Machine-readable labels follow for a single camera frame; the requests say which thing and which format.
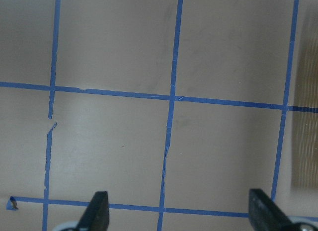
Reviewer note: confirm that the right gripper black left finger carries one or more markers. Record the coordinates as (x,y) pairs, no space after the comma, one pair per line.
(96,216)

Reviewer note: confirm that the brown wicker basket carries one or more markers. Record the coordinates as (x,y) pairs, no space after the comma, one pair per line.
(305,107)

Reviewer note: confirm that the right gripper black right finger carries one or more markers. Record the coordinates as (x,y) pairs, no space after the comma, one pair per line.
(265,215)

